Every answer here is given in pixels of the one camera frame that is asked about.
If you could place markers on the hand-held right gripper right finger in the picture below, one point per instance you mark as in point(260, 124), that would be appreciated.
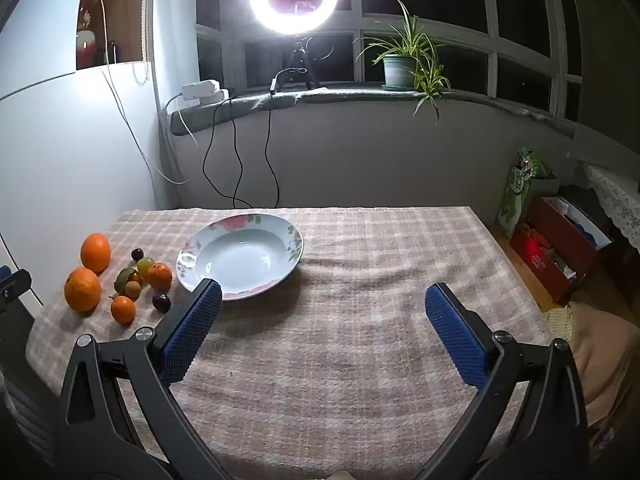
point(457, 335)

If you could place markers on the dark grape, front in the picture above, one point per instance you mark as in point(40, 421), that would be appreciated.
point(161, 302)

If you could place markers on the white window frame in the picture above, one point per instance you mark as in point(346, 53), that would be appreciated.
point(492, 45)

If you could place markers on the plaid blanket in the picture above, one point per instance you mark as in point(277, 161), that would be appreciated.
point(325, 360)

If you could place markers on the green avocado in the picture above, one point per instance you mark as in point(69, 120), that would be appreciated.
point(122, 280)

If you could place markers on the white refrigerator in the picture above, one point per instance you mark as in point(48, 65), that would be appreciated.
point(60, 160)

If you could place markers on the white power strip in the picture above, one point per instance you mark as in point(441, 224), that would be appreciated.
point(200, 91)

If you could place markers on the green grape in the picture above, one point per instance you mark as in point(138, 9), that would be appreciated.
point(146, 266)

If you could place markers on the brown longan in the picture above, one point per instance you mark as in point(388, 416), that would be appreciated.
point(133, 289)

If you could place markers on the red and white vase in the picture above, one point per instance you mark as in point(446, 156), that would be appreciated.
point(85, 49)

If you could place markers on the red cardboard box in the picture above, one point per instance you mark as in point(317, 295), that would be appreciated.
point(537, 260)

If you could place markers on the potted spider plant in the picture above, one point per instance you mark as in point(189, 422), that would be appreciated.
point(400, 70)

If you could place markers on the large orange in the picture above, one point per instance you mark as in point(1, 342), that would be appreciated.
point(95, 251)
point(82, 289)

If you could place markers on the small tangerine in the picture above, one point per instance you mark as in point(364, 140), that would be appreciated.
point(159, 276)
point(123, 309)

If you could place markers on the wooden shelf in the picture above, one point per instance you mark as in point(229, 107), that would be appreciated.
point(127, 10)

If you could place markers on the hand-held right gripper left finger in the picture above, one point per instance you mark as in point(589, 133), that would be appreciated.
point(192, 332)

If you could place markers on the small dark grape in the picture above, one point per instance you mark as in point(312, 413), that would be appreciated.
point(137, 254)

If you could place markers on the black tripod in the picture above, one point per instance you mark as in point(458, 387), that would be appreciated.
point(300, 60)

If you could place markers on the white floral plate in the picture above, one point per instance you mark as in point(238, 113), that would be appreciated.
point(240, 260)

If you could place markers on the beige cloth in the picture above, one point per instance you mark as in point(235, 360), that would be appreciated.
point(600, 350)

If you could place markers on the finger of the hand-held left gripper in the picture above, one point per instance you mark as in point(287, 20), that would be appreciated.
point(17, 284)

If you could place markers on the green shopping bag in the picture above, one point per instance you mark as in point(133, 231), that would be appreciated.
point(515, 195)

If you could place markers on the white lace cloth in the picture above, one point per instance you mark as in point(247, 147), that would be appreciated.
point(617, 195)

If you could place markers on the small orange cherry tomato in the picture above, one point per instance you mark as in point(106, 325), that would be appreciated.
point(135, 276)

